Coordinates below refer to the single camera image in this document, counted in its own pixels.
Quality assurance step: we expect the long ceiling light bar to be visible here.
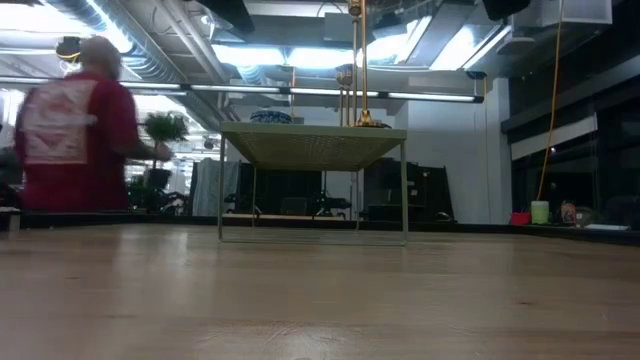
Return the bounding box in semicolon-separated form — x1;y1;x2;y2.
0;74;485;104

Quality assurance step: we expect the white paper sheet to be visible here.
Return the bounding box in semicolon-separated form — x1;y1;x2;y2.
583;222;631;232

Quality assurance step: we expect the white ceiling unit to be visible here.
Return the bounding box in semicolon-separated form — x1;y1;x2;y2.
509;0;614;27

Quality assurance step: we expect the light green cup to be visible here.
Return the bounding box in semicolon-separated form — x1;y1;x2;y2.
530;199;550;225

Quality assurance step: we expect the black cabinet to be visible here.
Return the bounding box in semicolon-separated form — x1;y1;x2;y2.
362;157;455;222

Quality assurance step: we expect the yellow cable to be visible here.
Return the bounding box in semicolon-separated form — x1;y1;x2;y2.
535;0;565;201

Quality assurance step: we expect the person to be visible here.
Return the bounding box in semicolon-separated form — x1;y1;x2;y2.
12;34;174;212

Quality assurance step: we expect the blue patterned candle tin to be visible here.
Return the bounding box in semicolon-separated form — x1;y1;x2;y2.
248;109;295;125

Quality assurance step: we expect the potted green tree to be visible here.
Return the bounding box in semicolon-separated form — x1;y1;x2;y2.
143;112;190;191

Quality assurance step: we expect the green perforated metal shelf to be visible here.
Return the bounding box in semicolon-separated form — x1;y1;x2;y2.
218;121;409;246

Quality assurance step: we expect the orange container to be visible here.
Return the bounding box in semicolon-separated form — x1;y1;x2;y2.
559;200;578;225

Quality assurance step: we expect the grey hanging cloth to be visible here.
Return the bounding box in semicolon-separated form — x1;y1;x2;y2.
192;158;241;217

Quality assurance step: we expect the black hanging lamp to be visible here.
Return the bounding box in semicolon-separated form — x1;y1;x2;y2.
54;35;84;64

